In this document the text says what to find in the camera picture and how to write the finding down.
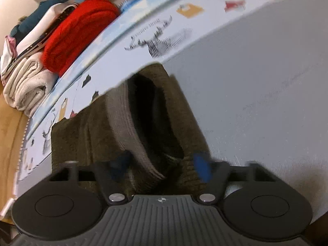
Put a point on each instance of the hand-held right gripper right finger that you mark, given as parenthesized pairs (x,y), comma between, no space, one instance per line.
(202,167)

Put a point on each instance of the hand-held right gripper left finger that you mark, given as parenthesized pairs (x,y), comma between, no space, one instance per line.
(120,167)

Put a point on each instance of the dark olive pants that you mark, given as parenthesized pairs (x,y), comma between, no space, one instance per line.
(89,138)

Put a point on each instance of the grey bed sheet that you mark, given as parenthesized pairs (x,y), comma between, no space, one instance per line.
(256,82)

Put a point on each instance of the printed light bed mat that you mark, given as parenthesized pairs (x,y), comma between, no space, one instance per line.
(143,56)

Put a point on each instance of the folded beige quilt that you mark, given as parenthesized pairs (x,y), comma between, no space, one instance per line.
(28,82)

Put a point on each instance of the folded red blanket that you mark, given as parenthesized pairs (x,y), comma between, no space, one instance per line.
(76,30)

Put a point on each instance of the white folded cloth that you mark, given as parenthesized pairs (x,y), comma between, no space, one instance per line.
(35,30)

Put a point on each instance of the wooden bed frame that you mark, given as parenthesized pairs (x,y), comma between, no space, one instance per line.
(10,146)

